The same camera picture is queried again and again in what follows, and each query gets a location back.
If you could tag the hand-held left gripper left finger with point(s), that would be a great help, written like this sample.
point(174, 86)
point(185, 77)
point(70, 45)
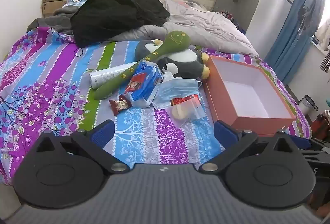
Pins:
point(103, 133)

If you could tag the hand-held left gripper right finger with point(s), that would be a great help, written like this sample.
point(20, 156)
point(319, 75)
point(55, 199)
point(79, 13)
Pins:
point(224, 133)

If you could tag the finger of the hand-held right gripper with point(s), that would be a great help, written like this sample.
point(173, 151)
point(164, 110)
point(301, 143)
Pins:
point(303, 142)

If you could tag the orange cardboard box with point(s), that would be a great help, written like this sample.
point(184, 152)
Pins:
point(221, 100)

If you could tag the blue face mask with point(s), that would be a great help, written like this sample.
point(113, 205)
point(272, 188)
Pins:
point(178, 87)

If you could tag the dark red bag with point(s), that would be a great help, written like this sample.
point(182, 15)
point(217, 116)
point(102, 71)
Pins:
point(322, 126)

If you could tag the brown snack packet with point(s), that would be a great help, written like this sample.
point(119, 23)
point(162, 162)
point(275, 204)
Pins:
point(120, 105)

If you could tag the clear zip bag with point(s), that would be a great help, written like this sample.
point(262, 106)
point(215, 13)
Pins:
point(196, 110)

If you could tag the white trash can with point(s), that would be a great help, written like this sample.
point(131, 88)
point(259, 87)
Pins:
point(308, 105)

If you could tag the red snack packet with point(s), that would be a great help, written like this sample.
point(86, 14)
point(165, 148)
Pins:
point(184, 100)

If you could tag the green plush stick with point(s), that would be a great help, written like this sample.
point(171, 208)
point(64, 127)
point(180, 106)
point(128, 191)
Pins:
point(121, 79)

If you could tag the white tube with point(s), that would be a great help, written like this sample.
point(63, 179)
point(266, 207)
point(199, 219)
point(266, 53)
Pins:
point(108, 74)

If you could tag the blue tissue packet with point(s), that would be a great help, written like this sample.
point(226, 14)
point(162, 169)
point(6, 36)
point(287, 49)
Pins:
point(144, 79)

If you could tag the floral striped bedsheet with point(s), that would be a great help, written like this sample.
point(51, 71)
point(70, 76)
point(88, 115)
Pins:
point(51, 79)

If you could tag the grey penguin plush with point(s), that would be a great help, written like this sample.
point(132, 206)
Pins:
point(190, 66)

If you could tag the black elastic loop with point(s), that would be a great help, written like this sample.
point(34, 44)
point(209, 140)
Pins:
point(78, 52)

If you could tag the small panda plush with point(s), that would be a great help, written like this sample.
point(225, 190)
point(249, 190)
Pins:
point(169, 67)

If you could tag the blue curtain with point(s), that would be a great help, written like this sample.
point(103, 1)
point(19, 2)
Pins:
point(288, 41)

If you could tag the grey duvet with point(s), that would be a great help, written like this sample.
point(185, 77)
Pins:
point(201, 25)

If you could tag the colourful shelf items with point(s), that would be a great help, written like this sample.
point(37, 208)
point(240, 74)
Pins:
point(229, 15)

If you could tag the black jacket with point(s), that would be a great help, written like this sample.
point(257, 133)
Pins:
point(110, 15)

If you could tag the dark grey blanket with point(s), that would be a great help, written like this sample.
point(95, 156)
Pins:
point(51, 20)

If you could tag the dark hanging shirt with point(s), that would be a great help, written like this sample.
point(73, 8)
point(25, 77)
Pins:
point(310, 10)

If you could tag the brown cardboard box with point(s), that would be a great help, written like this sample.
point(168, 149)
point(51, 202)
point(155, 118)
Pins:
point(51, 7)

